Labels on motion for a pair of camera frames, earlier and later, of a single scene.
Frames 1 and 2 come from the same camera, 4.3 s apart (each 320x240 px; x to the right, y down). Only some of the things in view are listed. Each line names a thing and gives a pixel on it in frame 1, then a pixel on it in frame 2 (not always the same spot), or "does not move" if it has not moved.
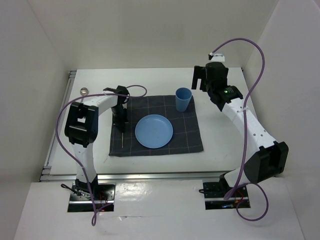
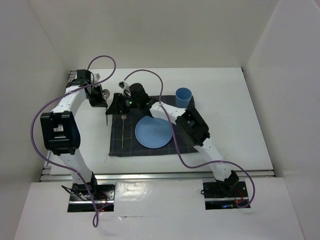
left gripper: (120, 123) to (100, 102)
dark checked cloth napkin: (186, 136) does not move
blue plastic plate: (154, 131) does not move
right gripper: (199, 73) to (115, 108)
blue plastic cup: (183, 95) does not move
